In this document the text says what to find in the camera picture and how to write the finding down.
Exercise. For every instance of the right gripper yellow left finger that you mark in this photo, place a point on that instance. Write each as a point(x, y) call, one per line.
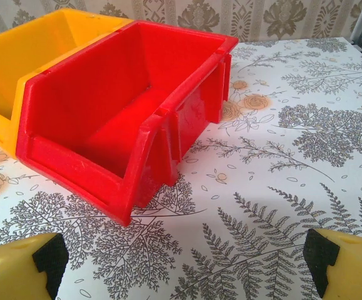
point(8, 272)

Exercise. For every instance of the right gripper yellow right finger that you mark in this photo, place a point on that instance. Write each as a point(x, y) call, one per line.
point(352, 268)

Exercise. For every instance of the red plastic storage bin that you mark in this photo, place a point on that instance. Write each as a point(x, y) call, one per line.
point(105, 109)

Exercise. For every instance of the yellow plastic storage bin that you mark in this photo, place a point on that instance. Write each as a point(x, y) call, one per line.
point(27, 53)

